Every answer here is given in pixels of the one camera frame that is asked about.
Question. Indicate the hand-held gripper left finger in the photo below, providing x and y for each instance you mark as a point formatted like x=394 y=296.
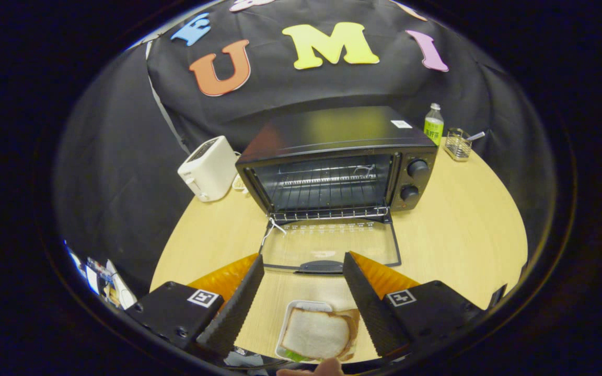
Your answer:
x=238 y=308

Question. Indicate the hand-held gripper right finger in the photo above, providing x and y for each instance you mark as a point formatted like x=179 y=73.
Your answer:
x=371 y=308

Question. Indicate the white bread sandwich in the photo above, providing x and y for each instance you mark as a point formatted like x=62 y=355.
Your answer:
x=315 y=333

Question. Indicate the black toaster oven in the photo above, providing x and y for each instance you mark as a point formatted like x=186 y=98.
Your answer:
x=332 y=130

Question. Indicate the white pop-up toaster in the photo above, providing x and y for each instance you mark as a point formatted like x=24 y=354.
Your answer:
x=209 y=167

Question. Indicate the white rectangular plate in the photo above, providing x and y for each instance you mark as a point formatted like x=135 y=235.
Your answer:
x=301 y=304

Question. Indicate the white and blue clutter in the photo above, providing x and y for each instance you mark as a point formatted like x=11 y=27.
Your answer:
x=110 y=284

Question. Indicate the green label drink bottle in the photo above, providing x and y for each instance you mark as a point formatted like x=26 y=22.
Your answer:
x=433 y=128

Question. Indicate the metal spoon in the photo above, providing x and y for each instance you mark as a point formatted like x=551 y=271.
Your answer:
x=476 y=136

